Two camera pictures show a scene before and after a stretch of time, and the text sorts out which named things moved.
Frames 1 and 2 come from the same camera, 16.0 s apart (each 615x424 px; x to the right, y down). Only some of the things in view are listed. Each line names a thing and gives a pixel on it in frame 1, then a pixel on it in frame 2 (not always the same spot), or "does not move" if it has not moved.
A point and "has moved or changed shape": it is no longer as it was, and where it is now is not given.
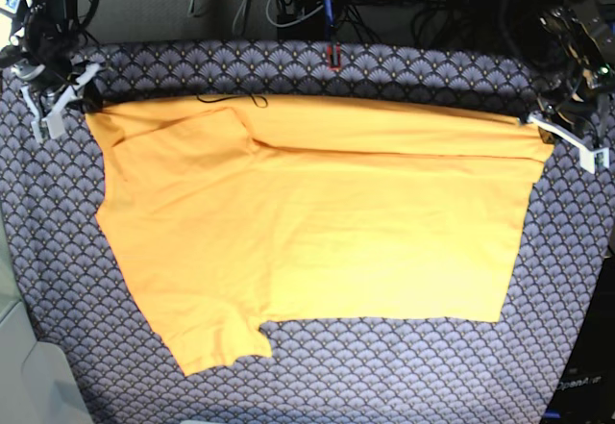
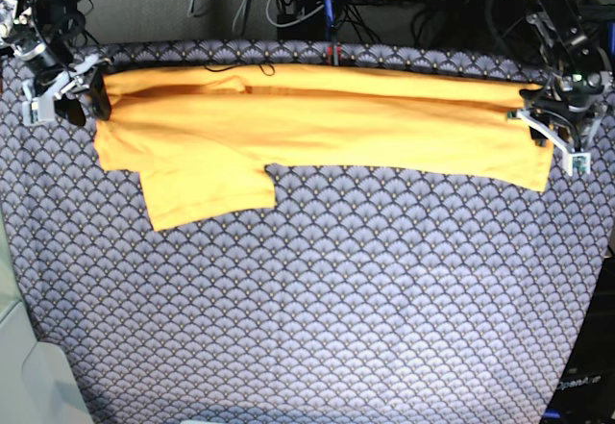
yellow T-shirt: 237,211 has moved or changed shape
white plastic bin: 36,385 does not move
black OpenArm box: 587,392 does not move
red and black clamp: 330,56 does not move
